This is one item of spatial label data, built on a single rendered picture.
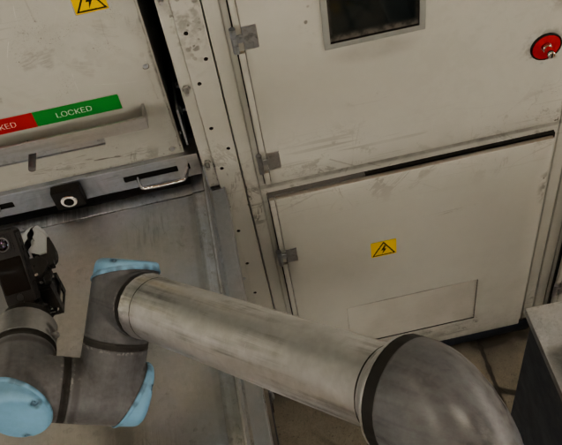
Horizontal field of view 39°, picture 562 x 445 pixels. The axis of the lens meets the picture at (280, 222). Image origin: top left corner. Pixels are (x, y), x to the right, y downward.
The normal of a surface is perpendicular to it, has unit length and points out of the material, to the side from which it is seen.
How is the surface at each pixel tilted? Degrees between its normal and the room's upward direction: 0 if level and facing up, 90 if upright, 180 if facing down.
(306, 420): 0
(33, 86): 90
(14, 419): 78
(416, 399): 22
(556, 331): 0
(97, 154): 90
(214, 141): 90
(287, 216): 90
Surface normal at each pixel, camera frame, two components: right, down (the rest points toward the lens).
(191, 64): 0.18, 0.75
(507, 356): -0.12, -0.63
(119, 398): 0.31, 0.05
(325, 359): -0.61, -0.47
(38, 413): 0.07, 0.61
